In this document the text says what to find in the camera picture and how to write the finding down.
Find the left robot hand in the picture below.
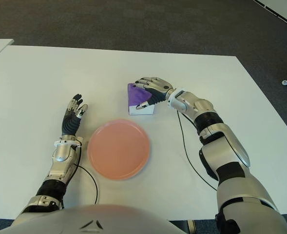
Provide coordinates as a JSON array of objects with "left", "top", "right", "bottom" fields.
[{"left": 61, "top": 93, "right": 89, "bottom": 137}]

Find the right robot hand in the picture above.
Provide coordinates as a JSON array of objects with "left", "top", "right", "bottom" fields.
[{"left": 133, "top": 76, "right": 175, "bottom": 110}]

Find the purple white tissue pack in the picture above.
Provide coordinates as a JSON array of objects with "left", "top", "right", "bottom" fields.
[{"left": 127, "top": 82, "right": 156, "bottom": 116}]

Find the pink round plate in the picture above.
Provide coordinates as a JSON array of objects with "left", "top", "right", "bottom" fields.
[{"left": 87, "top": 118, "right": 151, "bottom": 181}]

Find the silver robot torso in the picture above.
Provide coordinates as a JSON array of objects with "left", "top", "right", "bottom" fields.
[{"left": 1, "top": 204, "right": 190, "bottom": 234}]

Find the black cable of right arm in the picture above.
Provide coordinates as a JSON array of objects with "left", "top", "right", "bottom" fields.
[{"left": 176, "top": 110, "right": 219, "bottom": 191}]

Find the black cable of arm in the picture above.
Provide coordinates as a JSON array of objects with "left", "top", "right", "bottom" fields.
[
  {"left": 176, "top": 110, "right": 219, "bottom": 191},
  {"left": 73, "top": 164, "right": 100, "bottom": 204}
]

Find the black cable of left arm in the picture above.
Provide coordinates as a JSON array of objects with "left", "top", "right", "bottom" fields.
[{"left": 73, "top": 164, "right": 100, "bottom": 204}]

